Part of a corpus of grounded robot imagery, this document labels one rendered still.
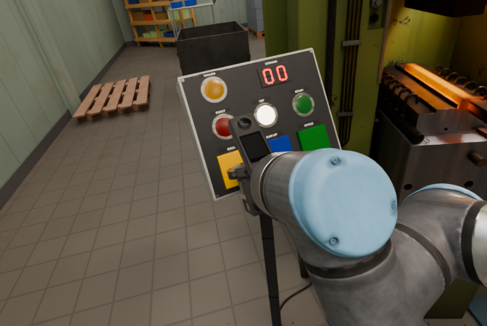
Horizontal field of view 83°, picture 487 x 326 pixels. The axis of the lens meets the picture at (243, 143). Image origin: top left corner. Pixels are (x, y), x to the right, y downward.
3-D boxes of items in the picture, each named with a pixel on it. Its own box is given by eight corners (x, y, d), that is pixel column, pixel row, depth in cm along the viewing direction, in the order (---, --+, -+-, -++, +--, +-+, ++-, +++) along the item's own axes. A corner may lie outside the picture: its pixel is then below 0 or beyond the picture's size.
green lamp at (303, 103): (314, 114, 66) (314, 97, 63) (294, 116, 66) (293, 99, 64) (311, 109, 68) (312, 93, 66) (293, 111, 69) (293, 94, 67)
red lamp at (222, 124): (235, 138, 60) (233, 120, 58) (215, 139, 61) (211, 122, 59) (237, 131, 63) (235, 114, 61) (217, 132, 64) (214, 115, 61)
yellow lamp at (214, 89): (225, 100, 60) (222, 81, 58) (204, 102, 61) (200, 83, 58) (226, 95, 63) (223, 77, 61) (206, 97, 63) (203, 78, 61)
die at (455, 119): (488, 129, 79) (498, 101, 75) (414, 134, 81) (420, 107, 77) (417, 81, 115) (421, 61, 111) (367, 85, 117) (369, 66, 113)
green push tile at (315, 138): (333, 152, 67) (324, 123, 67) (306, 161, 65) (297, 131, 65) (329, 153, 69) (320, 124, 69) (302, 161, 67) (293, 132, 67)
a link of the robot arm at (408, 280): (464, 323, 28) (422, 213, 27) (401, 414, 23) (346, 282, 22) (383, 290, 36) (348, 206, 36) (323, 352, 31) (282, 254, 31)
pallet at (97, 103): (96, 92, 471) (93, 85, 465) (154, 81, 485) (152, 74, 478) (72, 127, 352) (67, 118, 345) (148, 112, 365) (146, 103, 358)
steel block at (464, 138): (502, 247, 95) (564, 135, 72) (386, 251, 99) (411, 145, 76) (421, 156, 143) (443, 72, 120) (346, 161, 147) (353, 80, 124)
